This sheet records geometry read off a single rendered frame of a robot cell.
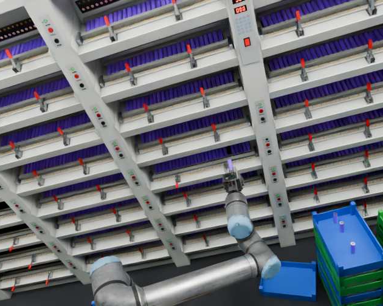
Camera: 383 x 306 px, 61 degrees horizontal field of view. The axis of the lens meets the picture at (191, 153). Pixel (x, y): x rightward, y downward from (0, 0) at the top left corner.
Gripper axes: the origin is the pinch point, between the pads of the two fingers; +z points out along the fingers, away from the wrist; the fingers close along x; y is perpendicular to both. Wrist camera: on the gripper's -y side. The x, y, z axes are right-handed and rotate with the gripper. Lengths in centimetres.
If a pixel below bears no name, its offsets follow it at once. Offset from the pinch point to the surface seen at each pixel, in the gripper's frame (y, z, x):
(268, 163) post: -9.9, 10.1, -17.9
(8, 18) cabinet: 86, 31, 75
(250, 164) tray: -9.0, 11.6, -9.0
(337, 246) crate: -33, -28, -38
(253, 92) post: 31.9, 10.6, -17.6
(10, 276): -65, 13, 175
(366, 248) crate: -33, -31, -49
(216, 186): -24.3, 16.4, 12.4
